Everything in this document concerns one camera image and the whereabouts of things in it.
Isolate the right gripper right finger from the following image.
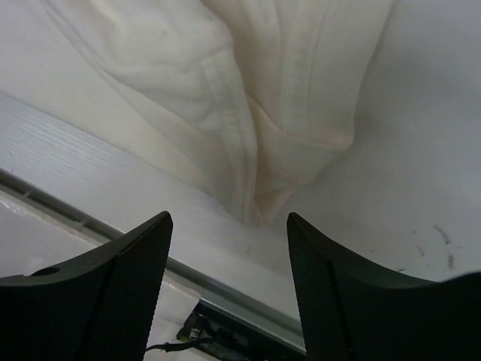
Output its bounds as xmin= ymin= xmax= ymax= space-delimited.
xmin=286 ymin=213 xmax=480 ymax=360

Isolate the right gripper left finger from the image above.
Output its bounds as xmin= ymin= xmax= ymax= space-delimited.
xmin=0 ymin=211 xmax=174 ymax=361

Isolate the white t shirt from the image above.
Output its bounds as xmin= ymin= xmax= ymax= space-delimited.
xmin=1 ymin=1 xmax=394 ymax=225

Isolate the aluminium frame rail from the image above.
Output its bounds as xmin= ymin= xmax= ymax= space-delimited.
xmin=1 ymin=171 xmax=304 ymax=353

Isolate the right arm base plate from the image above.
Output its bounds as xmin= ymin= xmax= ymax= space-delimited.
xmin=146 ymin=303 xmax=307 ymax=360

